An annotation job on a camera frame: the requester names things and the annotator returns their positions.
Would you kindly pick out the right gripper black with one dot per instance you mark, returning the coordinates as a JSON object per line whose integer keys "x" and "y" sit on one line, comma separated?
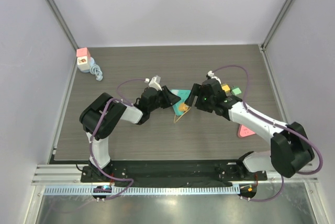
{"x": 198, "y": 97}

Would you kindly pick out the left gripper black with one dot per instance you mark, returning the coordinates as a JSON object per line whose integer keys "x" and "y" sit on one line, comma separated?
{"x": 169, "y": 98}

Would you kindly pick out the teal triangular power socket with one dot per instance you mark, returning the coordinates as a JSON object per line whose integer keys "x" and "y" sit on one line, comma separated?
{"x": 183, "y": 94}

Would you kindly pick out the orange charger plug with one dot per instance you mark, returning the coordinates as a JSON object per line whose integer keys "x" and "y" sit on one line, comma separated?
{"x": 183, "y": 107}

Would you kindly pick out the yellow usb charger plug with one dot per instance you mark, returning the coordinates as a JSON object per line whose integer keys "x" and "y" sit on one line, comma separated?
{"x": 226, "y": 88}

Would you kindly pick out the green usb charger plug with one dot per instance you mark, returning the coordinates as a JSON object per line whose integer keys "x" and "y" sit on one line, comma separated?
{"x": 236, "y": 91}

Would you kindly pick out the pink triangular power socket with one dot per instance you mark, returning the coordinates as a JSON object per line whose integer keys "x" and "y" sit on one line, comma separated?
{"x": 243, "y": 132}

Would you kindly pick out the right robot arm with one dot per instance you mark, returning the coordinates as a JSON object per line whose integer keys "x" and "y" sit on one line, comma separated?
{"x": 289, "y": 151}

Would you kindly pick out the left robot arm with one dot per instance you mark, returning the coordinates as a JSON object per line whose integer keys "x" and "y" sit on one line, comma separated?
{"x": 101, "y": 117}

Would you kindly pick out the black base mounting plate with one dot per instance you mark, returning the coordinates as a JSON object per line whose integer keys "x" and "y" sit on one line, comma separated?
{"x": 172, "y": 173}

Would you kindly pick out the pink white cube charger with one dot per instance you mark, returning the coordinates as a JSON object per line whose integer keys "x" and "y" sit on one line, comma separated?
{"x": 83, "y": 59}

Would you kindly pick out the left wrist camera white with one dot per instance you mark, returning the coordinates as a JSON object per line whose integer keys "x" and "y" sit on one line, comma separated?
{"x": 154, "y": 82}

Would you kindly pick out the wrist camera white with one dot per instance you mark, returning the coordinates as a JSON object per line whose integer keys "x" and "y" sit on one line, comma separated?
{"x": 211, "y": 75}
{"x": 154, "y": 82}

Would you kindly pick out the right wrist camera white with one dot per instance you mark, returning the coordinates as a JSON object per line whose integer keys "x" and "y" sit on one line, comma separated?
{"x": 211, "y": 75}

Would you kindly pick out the aluminium front rail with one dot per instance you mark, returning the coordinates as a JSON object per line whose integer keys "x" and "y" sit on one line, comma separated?
{"x": 68, "y": 174}

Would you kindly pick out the slotted cable duct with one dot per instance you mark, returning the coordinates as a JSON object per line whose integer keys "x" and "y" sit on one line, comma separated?
{"x": 58, "y": 190}

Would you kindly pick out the right aluminium frame post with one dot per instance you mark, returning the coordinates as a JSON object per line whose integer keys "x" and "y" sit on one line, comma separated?
{"x": 277, "y": 22}

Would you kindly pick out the aluminium frame post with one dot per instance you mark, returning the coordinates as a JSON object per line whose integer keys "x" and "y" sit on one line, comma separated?
{"x": 62, "y": 23}
{"x": 277, "y": 22}

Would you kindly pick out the left aluminium frame post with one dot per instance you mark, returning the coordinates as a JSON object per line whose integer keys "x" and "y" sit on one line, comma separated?
{"x": 62, "y": 23}

